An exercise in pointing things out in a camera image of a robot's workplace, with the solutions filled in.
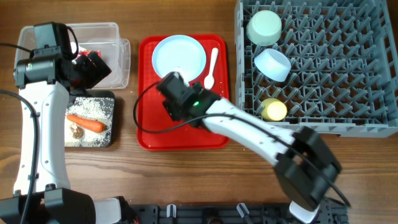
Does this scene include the red snack wrapper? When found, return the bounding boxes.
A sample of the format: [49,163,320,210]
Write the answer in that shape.
[75,50,102,62]

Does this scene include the white rice grains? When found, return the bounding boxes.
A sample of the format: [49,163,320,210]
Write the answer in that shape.
[64,96,115,147]

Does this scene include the orange carrot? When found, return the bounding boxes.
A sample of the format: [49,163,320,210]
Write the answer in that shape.
[67,114,106,133]

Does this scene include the brown food scrap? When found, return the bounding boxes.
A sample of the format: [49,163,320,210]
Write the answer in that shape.
[69,124,84,139]

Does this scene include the light blue plate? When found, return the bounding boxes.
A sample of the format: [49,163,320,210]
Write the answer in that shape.
[152,35,206,83]

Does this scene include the white plastic spoon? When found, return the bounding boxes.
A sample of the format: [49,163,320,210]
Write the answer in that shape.
[204,48,219,90]

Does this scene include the green bowl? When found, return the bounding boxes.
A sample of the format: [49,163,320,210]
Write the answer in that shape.
[246,10,282,46]

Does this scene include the light blue bowl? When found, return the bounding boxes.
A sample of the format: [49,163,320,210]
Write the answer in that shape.
[254,49,292,82]

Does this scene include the yellow cup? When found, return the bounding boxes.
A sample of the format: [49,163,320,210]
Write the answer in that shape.
[261,98,287,121]

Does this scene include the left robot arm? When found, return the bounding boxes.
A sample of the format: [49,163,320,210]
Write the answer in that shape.
[1,22,139,223]

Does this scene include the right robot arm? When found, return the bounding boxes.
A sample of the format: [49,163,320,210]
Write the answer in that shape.
[156,72,342,223]

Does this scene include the black waste tray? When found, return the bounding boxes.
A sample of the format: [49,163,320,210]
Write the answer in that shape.
[63,90,117,148]

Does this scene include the grey dishwasher rack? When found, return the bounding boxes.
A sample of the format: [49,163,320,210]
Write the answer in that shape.
[234,1,397,138]

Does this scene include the clear plastic bin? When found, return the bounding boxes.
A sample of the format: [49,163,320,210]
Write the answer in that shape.
[13,22,131,92]

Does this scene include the red serving tray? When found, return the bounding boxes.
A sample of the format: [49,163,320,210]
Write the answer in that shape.
[137,34,229,151]

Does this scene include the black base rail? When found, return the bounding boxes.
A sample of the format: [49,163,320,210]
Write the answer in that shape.
[132,200,349,224]

